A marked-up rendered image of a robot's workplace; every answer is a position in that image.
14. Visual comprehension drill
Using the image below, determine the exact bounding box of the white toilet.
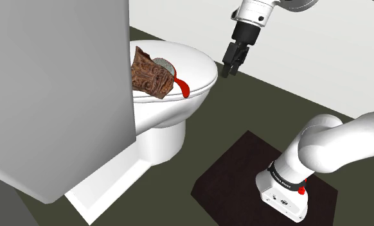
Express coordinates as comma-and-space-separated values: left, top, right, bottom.
64, 39, 219, 226

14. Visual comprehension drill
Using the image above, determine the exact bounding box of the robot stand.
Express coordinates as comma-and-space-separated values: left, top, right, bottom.
190, 130, 339, 226

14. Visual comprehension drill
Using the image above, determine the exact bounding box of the grey cabinet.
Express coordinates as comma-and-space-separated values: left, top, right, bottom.
0, 0, 138, 205

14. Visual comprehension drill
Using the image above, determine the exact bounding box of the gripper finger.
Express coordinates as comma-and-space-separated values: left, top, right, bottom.
229, 49, 250, 77
221, 46, 238, 79

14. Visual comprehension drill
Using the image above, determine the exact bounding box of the brown carved box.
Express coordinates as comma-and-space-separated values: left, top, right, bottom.
130, 46, 175, 100

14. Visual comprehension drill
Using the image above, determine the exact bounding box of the red-handled mesh strainer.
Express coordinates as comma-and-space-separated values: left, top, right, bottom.
151, 57, 191, 100

